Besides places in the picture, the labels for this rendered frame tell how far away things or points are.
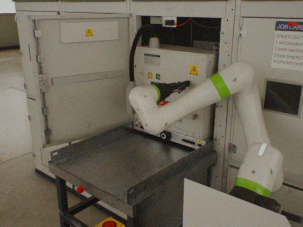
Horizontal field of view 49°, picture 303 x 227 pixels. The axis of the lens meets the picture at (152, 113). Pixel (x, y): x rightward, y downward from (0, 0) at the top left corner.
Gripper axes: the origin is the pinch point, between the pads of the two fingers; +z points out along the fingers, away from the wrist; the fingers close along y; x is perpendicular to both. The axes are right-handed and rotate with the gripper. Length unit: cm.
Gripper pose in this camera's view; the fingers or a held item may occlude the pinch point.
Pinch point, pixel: (184, 84)
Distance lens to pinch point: 177.0
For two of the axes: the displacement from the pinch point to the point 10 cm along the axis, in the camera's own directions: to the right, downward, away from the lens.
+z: 6.5, -2.4, 7.2
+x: 0.0, -9.5, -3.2
